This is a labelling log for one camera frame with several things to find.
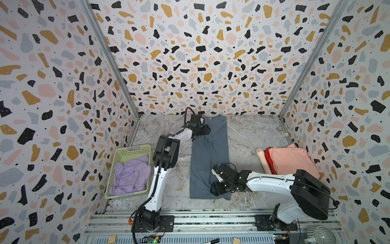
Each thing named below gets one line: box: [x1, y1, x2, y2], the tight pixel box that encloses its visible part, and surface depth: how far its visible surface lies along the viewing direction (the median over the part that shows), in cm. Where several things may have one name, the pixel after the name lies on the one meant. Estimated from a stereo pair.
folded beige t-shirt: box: [255, 147, 273, 175], surface depth 96 cm
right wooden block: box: [232, 237, 241, 244], surface depth 70 cm
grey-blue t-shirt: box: [189, 114, 232, 201], surface depth 100 cm
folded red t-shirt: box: [263, 146, 278, 175], surface depth 96 cm
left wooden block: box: [108, 234, 117, 244], surface depth 70 cm
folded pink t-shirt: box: [268, 143, 320, 179], surface depth 95 cm
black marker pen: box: [201, 237, 220, 244], surface depth 70 cm
